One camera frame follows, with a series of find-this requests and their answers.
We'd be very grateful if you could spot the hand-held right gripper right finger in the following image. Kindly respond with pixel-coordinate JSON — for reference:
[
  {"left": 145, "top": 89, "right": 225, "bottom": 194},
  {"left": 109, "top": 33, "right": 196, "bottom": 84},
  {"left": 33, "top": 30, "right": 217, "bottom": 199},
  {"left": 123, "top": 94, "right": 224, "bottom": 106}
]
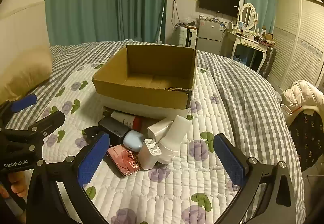
[{"left": 213, "top": 134, "right": 303, "bottom": 224}]

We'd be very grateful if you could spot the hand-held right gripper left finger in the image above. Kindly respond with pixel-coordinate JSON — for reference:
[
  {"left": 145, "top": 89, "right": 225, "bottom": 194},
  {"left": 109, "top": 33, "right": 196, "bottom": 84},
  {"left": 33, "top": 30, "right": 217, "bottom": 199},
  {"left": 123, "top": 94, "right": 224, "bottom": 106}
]
[{"left": 27, "top": 132, "right": 110, "bottom": 224}]

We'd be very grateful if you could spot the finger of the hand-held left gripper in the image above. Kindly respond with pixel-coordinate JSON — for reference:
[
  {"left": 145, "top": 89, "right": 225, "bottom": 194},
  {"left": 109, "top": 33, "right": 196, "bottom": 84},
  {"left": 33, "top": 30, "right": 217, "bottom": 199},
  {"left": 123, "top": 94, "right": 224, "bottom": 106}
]
[
  {"left": 0, "top": 94, "right": 38, "bottom": 126},
  {"left": 0, "top": 111, "right": 66, "bottom": 155}
]

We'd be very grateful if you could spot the small black clip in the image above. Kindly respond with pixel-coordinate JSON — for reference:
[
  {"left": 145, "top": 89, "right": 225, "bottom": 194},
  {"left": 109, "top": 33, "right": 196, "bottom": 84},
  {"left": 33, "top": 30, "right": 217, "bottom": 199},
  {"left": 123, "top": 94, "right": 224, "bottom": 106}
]
[{"left": 83, "top": 126, "right": 103, "bottom": 145}]

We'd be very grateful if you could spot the red floral card case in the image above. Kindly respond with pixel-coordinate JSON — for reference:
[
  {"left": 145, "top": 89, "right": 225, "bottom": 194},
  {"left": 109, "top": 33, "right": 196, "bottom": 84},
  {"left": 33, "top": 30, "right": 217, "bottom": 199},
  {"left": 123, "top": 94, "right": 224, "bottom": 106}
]
[{"left": 107, "top": 144, "right": 143, "bottom": 177}]

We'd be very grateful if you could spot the black power bank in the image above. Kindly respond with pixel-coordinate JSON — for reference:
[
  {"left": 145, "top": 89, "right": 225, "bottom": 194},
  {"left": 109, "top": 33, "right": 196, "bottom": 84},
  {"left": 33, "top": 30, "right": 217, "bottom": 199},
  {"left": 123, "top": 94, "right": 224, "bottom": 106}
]
[{"left": 98, "top": 116, "right": 131, "bottom": 145}]

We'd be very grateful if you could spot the light blue earbud case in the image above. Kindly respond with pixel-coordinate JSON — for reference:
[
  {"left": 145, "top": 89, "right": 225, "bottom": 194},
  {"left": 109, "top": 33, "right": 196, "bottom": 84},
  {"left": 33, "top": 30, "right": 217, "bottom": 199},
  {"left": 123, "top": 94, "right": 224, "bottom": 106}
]
[{"left": 123, "top": 130, "right": 145, "bottom": 152}]

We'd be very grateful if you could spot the white tube with red cap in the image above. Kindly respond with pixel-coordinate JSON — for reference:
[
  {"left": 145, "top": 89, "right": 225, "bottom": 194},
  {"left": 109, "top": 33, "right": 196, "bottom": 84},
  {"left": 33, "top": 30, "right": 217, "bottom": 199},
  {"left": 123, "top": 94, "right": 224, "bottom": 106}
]
[{"left": 110, "top": 111, "right": 144, "bottom": 131}]

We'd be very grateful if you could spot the white plug charger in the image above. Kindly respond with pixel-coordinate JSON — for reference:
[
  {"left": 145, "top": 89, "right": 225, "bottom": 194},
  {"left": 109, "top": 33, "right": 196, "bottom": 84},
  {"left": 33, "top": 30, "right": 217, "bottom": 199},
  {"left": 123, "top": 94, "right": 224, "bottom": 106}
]
[{"left": 138, "top": 138, "right": 162, "bottom": 170}]

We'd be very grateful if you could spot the white spray bottle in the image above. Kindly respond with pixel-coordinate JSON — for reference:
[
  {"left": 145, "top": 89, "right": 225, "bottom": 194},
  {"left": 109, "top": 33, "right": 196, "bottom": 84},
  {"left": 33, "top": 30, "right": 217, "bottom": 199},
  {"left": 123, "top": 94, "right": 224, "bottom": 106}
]
[{"left": 156, "top": 115, "right": 191, "bottom": 164}]

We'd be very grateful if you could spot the white square power adapter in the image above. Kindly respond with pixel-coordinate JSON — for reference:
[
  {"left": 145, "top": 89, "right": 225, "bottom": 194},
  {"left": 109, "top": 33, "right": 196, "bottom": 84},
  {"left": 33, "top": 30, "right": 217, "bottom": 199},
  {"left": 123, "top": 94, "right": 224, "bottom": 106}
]
[{"left": 147, "top": 118, "right": 175, "bottom": 143}]

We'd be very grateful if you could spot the cardboard box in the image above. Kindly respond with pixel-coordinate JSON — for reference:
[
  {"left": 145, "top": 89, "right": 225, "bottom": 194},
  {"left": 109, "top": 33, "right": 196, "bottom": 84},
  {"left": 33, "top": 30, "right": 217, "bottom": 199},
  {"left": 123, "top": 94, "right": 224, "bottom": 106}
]
[{"left": 92, "top": 44, "right": 197, "bottom": 120}]

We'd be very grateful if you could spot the person's left hand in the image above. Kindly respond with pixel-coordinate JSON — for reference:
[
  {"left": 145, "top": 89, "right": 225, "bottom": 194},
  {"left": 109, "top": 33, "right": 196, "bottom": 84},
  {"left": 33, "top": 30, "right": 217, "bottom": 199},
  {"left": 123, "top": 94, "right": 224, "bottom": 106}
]
[{"left": 0, "top": 172, "right": 28, "bottom": 199}]

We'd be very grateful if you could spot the beige pillow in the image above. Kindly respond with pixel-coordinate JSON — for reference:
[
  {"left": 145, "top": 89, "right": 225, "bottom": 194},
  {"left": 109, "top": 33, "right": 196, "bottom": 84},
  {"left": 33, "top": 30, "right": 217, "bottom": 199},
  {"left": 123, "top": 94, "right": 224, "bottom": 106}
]
[{"left": 0, "top": 44, "right": 54, "bottom": 103}]

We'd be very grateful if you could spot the white floral quilted blanket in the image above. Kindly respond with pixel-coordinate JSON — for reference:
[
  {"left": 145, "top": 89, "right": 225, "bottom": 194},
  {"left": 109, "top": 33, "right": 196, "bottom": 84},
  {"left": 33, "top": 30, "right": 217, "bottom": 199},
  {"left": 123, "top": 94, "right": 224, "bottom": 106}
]
[{"left": 33, "top": 62, "right": 305, "bottom": 224}]

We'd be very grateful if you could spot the grey checkered bed sheet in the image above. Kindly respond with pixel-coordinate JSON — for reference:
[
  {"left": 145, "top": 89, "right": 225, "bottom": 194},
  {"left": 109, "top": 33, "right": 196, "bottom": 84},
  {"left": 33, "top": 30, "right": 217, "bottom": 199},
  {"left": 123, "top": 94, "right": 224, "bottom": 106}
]
[{"left": 7, "top": 41, "right": 305, "bottom": 189}]

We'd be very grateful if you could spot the beige headboard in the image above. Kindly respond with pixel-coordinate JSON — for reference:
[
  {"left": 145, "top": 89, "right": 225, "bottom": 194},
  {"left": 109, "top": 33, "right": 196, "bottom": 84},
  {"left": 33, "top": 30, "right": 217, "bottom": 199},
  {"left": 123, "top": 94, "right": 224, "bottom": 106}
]
[{"left": 0, "top": 1, "right": 50, "bottom": 63}]

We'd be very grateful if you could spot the dark patterned garment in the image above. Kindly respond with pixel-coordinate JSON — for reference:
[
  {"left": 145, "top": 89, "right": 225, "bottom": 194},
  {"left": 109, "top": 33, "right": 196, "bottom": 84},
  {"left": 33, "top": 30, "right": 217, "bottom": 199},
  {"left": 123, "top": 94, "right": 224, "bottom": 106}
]
[{"left": 289, "top": 110, "right": 324, "bottom": 172}]

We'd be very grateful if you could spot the white puffer jacket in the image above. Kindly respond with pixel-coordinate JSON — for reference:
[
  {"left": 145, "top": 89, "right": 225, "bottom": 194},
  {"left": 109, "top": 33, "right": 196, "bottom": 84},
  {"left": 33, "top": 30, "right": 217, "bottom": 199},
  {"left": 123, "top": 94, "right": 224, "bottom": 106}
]
[{"left": 280, "top": 80, "right": 324, "bottom": 119}]

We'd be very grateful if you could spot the dark suitcase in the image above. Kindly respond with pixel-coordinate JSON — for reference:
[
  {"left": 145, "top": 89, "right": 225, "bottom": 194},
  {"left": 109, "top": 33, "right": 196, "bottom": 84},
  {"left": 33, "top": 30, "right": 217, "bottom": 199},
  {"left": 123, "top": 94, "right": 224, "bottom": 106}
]
[{"left": 258, "top": 47, "right": 277, "bottom": 78}]

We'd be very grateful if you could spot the white vanity table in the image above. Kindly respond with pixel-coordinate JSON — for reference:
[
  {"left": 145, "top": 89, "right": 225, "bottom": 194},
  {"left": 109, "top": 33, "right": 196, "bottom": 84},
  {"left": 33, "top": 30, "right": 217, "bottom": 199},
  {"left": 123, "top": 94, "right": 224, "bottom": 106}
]
[{"left": 226, "top": 30, "right": 271, "bottom": 73}]

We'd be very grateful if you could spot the wide teal curtain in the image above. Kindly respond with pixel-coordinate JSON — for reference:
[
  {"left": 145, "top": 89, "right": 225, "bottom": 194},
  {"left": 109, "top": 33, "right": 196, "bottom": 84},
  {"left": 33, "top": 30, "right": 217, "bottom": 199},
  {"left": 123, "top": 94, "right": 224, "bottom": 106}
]
[{"left": 45, "top": 0, "right": 169, "bottom": 46}]

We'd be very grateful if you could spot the silver refrigerator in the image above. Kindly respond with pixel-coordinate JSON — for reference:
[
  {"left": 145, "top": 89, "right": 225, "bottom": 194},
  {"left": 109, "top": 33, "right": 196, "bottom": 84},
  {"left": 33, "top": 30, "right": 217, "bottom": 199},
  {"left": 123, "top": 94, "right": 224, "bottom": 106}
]
[{"left": 196, "top": 19, "right": 226, "bottom": 55}]

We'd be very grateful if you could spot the white drawer cabinet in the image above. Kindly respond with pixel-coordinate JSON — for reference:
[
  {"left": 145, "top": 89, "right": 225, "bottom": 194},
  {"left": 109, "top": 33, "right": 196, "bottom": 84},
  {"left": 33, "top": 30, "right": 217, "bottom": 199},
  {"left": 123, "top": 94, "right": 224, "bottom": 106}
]
[{"left": 176, "top": 26, "right": 197, "bottom": 49}]

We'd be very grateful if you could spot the white louvered wardrobe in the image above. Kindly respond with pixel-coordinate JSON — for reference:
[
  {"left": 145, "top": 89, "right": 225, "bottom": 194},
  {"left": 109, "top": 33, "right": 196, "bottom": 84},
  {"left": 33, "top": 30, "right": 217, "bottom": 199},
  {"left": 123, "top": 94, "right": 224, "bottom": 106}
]
[{"left": 267, "top": 0, "right": 324, "bottom": 93}]

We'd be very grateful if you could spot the oval vanity mirror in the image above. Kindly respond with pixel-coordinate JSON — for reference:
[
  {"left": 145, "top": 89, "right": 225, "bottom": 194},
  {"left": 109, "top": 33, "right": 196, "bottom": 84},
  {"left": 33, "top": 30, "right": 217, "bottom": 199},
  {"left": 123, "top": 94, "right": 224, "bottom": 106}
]
[{"left": 239, "top": 3, "right": 259, "bottom": 31}]

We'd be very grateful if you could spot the white pole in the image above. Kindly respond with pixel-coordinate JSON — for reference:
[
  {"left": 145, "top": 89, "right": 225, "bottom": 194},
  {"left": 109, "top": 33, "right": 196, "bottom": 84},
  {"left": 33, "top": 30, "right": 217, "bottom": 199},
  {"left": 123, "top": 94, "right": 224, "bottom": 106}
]
[{"left": 159, "top": 4, "right": 165, "bottom": 44}]

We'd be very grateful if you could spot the hanging black cable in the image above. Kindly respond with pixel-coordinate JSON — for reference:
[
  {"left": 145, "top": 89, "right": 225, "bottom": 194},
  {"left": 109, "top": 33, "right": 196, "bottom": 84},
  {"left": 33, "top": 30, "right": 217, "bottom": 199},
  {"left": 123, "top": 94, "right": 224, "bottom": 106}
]
[{"left": 172, "top": 0, "right": 183, "bottom": 30}]

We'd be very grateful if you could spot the black wall television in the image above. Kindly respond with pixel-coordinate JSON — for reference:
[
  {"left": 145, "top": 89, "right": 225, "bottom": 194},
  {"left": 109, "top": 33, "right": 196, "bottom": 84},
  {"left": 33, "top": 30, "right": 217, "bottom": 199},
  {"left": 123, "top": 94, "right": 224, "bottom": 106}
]
[{"left": 199, "top": 0, "right": 240, "bottom": 18}]

